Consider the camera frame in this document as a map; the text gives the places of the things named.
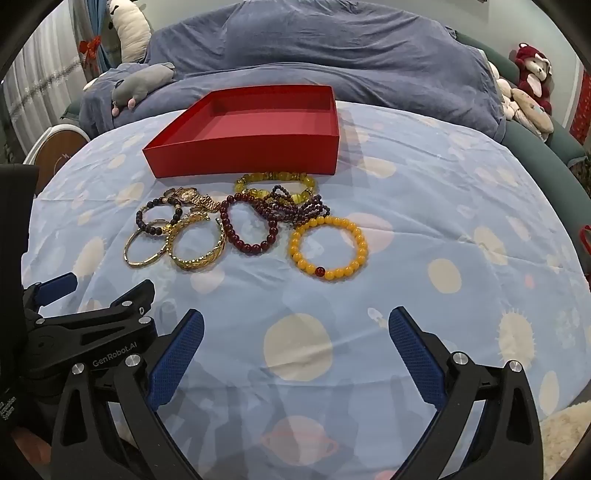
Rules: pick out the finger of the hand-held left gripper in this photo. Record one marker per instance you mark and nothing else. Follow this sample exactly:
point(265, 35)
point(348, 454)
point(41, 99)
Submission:
point(57, 282)
point(92, 339)

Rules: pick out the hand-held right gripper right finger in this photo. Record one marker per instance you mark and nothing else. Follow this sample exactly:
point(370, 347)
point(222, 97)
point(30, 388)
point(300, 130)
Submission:
point(415, 355)

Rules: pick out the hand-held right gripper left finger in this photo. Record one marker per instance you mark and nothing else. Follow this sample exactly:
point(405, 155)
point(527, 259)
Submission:
point(178, 355)

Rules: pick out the thin gold bangle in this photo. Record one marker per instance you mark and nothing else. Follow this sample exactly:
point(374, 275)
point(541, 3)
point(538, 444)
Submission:
point(138, 264)

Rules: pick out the red cardboard box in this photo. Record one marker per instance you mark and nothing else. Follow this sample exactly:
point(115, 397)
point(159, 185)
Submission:
point(240, 159)

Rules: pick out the round wooden chair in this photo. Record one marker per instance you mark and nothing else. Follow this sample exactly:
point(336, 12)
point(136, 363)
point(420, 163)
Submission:
point(55, 152)

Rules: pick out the light blue printed bedsheet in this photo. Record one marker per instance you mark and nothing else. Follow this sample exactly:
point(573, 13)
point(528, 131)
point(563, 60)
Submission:
point(415, 207)

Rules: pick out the gold wristwatch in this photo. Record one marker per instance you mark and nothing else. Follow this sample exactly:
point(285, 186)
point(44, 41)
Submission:
point(203, 201)

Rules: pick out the white curtain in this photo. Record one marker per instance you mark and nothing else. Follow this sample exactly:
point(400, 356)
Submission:
point(37, 83)

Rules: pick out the cream fluffy rug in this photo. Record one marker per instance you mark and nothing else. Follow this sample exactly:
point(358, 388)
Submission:
point(563, 438)

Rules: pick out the grey plush toy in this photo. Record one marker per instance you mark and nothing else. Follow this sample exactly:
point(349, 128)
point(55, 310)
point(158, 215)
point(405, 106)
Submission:
point(138, 83)

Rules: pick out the red ribbon bow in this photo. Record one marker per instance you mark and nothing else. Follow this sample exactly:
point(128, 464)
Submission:
point(90, 47)

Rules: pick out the blue curtain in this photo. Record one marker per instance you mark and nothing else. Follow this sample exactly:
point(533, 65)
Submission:
point(99, 27)

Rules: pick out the green upholstered headboard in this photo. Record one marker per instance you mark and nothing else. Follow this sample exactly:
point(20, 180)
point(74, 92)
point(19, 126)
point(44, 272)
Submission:
point(531, 152)

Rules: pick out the white plush toy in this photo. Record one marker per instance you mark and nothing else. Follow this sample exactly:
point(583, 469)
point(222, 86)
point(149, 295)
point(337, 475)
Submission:
point(134, 32)

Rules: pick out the beige spotted plush cushion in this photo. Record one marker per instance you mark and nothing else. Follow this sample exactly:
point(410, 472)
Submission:
point(531, 110)

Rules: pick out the cream plush toy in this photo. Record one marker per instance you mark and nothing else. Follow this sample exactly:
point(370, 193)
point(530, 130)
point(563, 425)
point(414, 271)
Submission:
point(505, 97)

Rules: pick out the blue duvet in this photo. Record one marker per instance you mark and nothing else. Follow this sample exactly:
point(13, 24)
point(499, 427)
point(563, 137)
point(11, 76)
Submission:
point(346, 55)

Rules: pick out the red monkey plush toy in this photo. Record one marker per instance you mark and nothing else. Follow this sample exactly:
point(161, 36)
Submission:
point(526, 57)

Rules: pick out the red wall hanging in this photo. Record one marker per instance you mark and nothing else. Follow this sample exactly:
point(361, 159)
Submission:
point(582, 106)

